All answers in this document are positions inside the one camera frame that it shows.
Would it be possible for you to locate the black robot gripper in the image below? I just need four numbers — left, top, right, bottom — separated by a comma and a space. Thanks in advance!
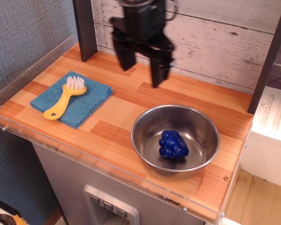
110, 0, 175, 88

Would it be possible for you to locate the blue toy grape bunch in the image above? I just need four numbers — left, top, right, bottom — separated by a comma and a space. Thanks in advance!
159, 130, 189, 159

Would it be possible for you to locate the clear acrylic edge guard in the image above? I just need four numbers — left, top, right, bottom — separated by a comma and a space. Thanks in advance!
0, 106, 253, 223

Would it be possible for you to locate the yellow object bottom left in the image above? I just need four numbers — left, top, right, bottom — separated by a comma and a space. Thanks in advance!
0, 214, 28, 225

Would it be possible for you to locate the yellow scrub brush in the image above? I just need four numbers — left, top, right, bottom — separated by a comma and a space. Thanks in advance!
43, 76, 87, 120

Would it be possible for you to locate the blue folded cloth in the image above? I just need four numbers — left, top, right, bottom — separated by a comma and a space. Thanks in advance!
30, 71, 113, 129

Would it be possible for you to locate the stainless steel bowl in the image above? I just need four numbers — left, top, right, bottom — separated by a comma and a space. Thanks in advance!
131, 105, 220, 180

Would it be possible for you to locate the grey toy cabinet front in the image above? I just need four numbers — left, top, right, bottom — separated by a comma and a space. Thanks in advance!
33, 144, 205, 225

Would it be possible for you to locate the silver toy dispenser panel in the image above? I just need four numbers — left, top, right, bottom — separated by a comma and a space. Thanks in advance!
83, 184, 141, 225

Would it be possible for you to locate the dark right upright post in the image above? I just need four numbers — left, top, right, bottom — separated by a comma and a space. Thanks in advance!
247, 17, 281, 114

